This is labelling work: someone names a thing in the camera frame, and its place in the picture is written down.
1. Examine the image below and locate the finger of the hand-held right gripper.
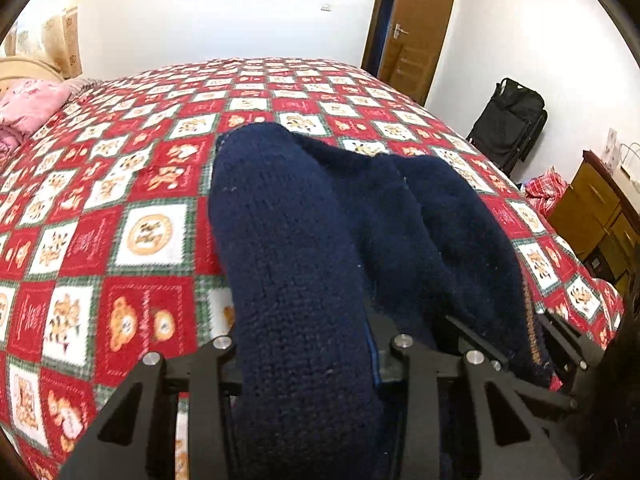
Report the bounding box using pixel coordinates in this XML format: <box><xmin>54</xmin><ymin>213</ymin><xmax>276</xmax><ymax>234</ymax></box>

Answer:
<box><xmin>536</xmin><ymin>309</ymin><xmax>609</xmax><ymax>397</ymax></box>
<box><xmin>444</xmin><ymin>315</ymin><xmax>577</xmax><ymax>417</ymax></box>

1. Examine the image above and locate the red bear print bedspread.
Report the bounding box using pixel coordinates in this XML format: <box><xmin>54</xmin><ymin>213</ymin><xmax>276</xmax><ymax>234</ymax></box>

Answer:
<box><xmin>0</xmin><ymin>57</ymin><xmax>626</xmax><ymax>480</ymax></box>

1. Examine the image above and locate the pink folded blanket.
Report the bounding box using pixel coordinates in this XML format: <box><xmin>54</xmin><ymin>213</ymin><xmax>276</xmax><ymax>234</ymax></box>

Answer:
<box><xmin>0</xmin><ymin>78</ymin><xmax>72</xmax><ymax>158</ymax></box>

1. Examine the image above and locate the dark fuzzy cloth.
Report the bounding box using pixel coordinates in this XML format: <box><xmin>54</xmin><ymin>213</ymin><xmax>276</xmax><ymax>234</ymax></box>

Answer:
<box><xmin>570</xmin><ymin>295</ymin><xmax>640</xmax><ymax>480</ymax></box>

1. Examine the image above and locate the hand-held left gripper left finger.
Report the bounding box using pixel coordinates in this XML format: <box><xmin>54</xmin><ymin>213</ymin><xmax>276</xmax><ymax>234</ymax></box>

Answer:
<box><xmin>59</xmin><ymin>336</ymin><xmax>244</xmax><ymax>480</ymax></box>

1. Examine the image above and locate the navy striped knit sweater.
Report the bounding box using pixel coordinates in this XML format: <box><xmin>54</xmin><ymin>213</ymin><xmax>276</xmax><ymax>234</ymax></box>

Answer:
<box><xmin>207</xmin><ymin>122</ymin><xmax>556</xmax><ymax>480</ymax></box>

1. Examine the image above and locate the brown wooden cabinet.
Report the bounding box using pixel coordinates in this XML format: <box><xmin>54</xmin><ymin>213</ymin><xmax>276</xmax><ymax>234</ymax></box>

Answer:
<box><xmin>547</xmin><ymin>150</ymin><xmax>640</xmax><ymax>292</ymax></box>

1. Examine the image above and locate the cream wooden headboard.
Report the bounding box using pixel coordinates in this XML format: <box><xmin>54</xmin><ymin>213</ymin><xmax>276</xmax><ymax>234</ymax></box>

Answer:
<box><xmin>0</xmin><ymin>56</ymin><xmax>65</xmax><ymax>84</ymax></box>

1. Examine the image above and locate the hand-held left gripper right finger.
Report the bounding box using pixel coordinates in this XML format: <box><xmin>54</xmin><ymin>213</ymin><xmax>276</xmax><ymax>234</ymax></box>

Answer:
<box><xmin>366</xmin><ymin>310</ymin><xmax>576</xmax><ymax>480</ymax></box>

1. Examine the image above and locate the red plaid cloth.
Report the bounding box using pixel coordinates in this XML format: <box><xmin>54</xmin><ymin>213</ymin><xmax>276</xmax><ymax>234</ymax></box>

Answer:
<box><xmin>523</xmin><ymin>167</ymin><xmax>571</xmax><ymax>217</ymax></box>

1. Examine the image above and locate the black bag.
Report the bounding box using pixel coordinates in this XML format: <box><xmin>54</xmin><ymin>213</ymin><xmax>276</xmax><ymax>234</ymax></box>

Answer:
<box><xmin>466</xmin><ymin>78</ymin><xmax>547</xmax><ymax>177</ymax></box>

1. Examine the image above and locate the brown wooden door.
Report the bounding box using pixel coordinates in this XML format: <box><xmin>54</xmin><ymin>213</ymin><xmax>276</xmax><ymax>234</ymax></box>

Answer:
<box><xmin>361</xmin><ymin>0</ymin><xmax>460</xmax><ymax>106</ymax></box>

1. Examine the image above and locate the beige patterned curtain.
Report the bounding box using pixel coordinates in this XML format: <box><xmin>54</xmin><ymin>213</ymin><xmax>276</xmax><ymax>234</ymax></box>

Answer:
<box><xmin>2</xmin><ymin>5</ymin><xmax>83</xmax><ymax>79</ymax></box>

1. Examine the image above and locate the striped pillow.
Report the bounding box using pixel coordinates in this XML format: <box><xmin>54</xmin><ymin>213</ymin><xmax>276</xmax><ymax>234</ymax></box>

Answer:
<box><xmin>61</xmin><ymin>77</ymin><xmax>102</xmax><ymax>100</ymax></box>

